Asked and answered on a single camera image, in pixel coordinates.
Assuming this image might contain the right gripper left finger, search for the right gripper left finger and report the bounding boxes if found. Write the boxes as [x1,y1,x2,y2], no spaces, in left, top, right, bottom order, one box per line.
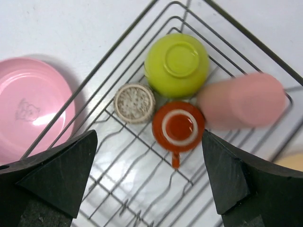
[0,130,98,227]

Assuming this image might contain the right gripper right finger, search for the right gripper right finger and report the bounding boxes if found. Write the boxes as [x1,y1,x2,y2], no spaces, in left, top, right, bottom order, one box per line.
[202,131,303,227]

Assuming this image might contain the yellow plastic plate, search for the yellow plastic plate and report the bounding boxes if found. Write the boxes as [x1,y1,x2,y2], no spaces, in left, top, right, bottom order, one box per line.
[275,153,303,172]

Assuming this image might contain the salmon pink cup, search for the salmon pink cup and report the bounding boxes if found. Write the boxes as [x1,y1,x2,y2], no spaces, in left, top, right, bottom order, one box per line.
[197,72,287,130]

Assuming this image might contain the orange black mug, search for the orange black mug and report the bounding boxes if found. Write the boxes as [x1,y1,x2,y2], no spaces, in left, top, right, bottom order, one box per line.
[152,101,205,169]

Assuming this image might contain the small speckled grey cup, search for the small speckled grey cup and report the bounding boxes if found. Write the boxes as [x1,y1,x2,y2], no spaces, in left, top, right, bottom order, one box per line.
[113,83,156,124]

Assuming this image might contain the lime green bowl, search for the lime green bowl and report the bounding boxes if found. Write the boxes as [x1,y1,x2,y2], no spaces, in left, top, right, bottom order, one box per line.
[144,33,209,98]

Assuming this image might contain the pink plastic plate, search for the pink plastic plate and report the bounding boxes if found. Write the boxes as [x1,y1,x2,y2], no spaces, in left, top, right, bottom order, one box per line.
[0,57,72,164]

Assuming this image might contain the dark wire dish rack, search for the dark wire dish rack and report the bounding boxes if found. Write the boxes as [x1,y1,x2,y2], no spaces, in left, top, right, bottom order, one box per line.
[21,0,303,227]

